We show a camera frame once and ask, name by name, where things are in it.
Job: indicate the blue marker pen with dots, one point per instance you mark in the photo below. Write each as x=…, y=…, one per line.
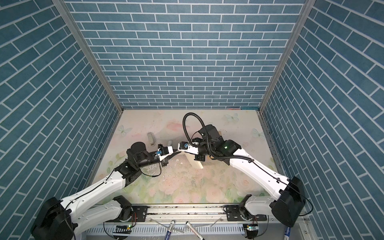
x=169, y=231
x=287, y=233

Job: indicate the metal corner post right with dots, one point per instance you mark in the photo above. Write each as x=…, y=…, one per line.
x=303, y=16

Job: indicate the metal corner post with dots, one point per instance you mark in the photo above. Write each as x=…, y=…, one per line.
x=303, y=16
x=77, y=34

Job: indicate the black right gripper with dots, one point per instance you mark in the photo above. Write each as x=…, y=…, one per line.
x=200, y=158

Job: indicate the right circuit board green led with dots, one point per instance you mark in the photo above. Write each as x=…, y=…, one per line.
x=250, y=231

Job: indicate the metal corner post left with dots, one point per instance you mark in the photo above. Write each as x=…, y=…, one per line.
x=77, y=34

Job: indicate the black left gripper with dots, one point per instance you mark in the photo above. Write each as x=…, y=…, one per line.
x=164, y=163

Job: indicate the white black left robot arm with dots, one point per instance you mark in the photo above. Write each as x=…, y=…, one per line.
x=67, y=218

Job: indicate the black marker pen middle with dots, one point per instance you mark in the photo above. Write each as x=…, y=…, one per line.
x=193, y=230

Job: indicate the blue marker pen left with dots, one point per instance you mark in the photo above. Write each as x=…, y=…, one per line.
x=169, y=231

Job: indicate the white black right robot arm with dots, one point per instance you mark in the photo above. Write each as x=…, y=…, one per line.
x=287, y=195

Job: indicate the grey stapler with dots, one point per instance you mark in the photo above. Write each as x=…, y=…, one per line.
x=151, y=138

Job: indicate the left circuit board green led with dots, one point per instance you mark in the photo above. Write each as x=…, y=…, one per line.
x=121, y=232

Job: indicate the blue marker pen right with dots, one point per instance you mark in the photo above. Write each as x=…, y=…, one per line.
x=287, y=233

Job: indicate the circuit board green led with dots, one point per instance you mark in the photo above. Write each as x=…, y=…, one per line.
x=250, y=231
x=121, y=232

